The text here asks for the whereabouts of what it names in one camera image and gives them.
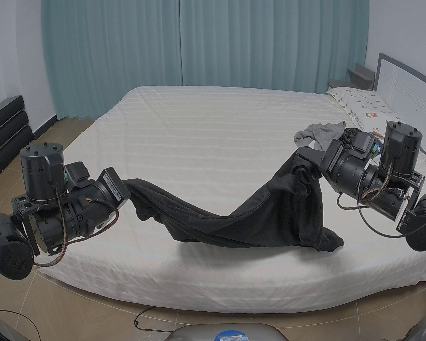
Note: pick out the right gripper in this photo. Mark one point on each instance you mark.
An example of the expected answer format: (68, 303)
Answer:
(355, 176)

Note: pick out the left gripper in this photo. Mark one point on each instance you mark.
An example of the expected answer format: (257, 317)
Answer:
(85, 211)

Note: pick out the black T-shirt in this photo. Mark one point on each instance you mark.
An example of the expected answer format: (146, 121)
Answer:
(269, 218)

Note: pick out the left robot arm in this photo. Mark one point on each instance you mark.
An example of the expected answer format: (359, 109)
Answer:
(42, 169)

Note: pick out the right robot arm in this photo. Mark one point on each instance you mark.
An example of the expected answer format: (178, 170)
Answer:
(401, 147)

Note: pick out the pile of clothes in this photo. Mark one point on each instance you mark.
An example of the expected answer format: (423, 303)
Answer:
(323, 131)

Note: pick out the bed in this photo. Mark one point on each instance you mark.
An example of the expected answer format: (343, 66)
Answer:
(198, 137)

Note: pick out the white printed pillow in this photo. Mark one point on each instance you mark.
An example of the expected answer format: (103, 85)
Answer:
(362, 105)

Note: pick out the grey bedside table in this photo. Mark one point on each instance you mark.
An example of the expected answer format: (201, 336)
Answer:
(358, 76)

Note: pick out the black chest of drawers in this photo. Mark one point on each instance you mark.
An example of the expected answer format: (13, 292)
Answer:
(3, 137)

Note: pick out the blue-green curtain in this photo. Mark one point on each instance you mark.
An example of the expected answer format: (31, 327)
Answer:
(269, 30)
(110, 48)

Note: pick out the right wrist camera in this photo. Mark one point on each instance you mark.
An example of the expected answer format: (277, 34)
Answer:
(364, 143)

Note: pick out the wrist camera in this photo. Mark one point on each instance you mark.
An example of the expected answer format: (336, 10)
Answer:
(78, 172)
(364, 143)

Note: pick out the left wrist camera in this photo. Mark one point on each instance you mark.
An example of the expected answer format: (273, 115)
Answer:
(78, 172)

